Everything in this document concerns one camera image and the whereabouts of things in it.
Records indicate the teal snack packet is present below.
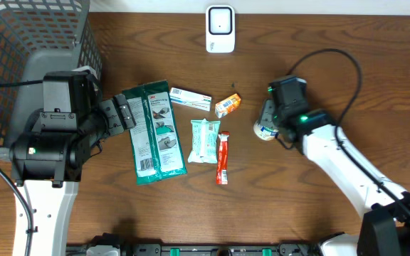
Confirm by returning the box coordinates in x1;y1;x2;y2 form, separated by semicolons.
188;119;221;164

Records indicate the black cable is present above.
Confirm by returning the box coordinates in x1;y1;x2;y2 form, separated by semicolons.
0;80;44;256
286;48;410;242

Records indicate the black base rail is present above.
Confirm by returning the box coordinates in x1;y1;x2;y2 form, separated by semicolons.
65;243;322;256

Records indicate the green lid jar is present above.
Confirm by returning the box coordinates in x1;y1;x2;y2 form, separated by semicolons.
253;121;279;141

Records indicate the white green box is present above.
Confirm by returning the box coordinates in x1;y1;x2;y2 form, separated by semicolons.
169;87;212;112

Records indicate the grey plastic mesh basket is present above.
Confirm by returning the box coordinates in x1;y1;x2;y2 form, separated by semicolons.
0;0;103;161

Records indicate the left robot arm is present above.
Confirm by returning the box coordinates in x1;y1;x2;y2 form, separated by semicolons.
9;67;136;255

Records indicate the left black cable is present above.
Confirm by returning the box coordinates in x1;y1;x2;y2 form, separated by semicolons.
0;80;44;256

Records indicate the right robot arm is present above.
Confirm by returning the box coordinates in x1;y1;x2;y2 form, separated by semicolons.
257;75;410;255

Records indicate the right black cable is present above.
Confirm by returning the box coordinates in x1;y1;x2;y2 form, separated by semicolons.
286;48;410;242

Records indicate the large green box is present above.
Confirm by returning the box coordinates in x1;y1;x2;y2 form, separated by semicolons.
122;80;187;185

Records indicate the orange small box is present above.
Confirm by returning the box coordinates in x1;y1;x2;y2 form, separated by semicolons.
215;93;241;118

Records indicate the red stick sachet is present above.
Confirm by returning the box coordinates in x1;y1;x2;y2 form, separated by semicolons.
216;132;230;185

